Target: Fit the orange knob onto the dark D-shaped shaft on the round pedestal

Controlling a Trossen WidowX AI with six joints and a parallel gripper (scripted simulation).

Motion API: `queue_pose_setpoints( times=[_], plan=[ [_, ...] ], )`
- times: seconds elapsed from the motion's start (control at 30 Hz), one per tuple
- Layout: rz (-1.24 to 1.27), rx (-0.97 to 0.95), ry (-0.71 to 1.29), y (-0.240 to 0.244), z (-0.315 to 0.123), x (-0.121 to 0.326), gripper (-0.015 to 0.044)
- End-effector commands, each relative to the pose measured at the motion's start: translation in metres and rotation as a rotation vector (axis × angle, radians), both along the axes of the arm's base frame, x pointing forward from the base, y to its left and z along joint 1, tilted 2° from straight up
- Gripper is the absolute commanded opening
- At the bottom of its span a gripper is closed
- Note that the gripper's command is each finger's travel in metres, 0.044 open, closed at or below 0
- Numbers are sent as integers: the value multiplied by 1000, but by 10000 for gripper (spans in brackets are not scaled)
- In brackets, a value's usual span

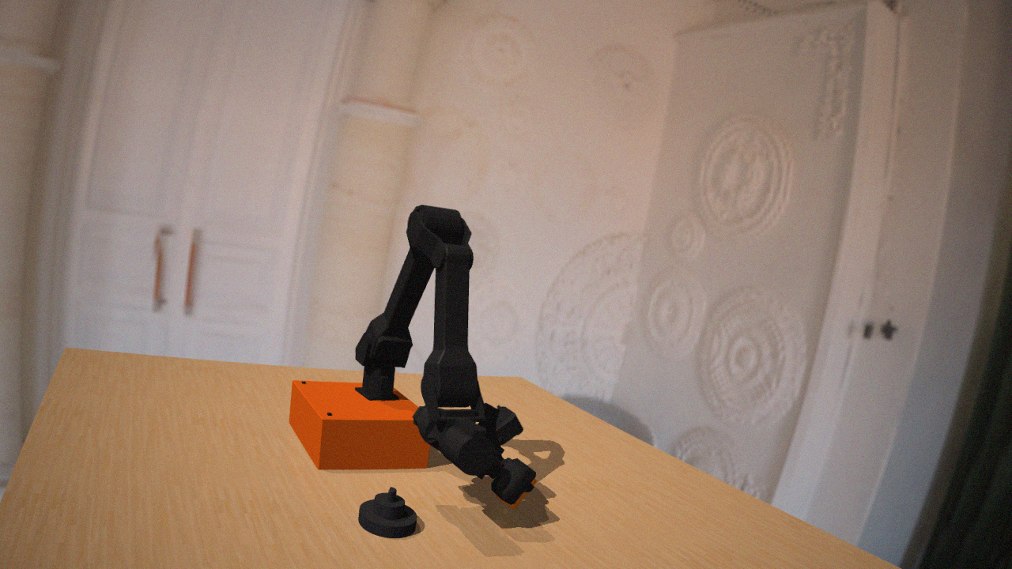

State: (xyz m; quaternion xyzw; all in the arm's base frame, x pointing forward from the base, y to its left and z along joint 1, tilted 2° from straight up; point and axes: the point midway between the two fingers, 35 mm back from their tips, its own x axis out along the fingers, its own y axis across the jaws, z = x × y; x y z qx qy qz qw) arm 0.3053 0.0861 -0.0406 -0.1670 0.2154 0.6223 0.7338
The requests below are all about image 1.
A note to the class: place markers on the black round pedestal with shaft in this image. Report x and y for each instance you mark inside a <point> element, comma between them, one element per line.
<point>387,516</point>

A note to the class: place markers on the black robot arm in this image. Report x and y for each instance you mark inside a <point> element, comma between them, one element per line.
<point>438,238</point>

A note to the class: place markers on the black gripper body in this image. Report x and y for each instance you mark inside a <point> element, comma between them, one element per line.
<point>511,480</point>

